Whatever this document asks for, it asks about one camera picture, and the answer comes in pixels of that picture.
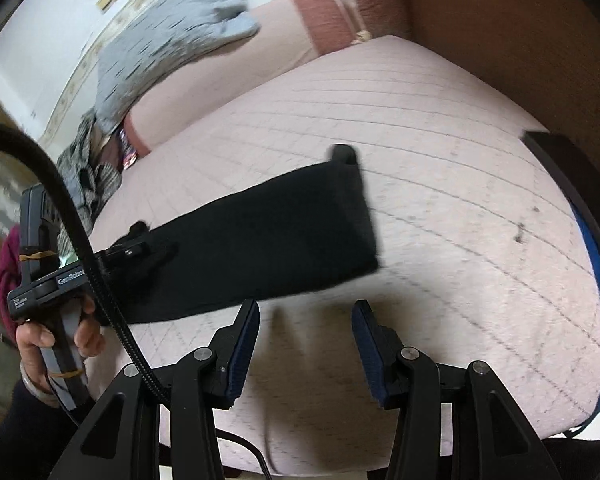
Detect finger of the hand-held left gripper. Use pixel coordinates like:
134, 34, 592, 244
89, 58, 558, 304
98, 220, 178, 281

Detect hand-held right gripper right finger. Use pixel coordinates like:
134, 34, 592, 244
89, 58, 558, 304
350, 300, 547, 480

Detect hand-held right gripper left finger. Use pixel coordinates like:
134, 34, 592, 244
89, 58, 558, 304
55, 299, 261, 480

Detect black pants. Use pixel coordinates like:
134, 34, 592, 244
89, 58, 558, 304
100, 144, 381, 327

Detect person's left forearm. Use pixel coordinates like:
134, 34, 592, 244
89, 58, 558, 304
0, 377, 88, 480

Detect person's left hand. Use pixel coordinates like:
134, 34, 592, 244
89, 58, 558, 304
16, 295, 107, 392

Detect maroon cloth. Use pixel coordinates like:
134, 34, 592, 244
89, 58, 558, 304
0, 224, 27, 342

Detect grey plaid cloth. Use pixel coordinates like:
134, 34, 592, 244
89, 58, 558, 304
55, 109, 127, 233

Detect colourful printed packet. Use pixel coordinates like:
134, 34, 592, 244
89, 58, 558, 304
114, 127, 140, 170

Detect pink quilted bedspread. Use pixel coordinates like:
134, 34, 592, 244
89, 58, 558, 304
87, 35, 600, 476

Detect grey knit blanket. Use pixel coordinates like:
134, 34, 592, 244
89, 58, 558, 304
94, 0, 261, 134

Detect pink bolster pillow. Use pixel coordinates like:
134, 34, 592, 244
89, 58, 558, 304
124, 0, 362, 159

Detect brown wooden headboard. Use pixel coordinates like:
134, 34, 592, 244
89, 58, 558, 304
399, 0, 600, 193

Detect black sleeved cable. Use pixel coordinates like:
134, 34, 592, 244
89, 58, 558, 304
0, 120, 173, 403

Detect thin black cable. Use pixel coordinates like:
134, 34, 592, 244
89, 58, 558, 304
214, 429, 273, 477

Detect silver bracelet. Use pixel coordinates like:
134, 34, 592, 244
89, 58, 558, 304
20, 362, 62, 409

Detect blue strap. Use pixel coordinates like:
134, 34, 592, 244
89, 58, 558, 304
562, 199, 600, 438

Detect black strap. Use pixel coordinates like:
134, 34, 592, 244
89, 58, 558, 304
522, 130, 600, 307

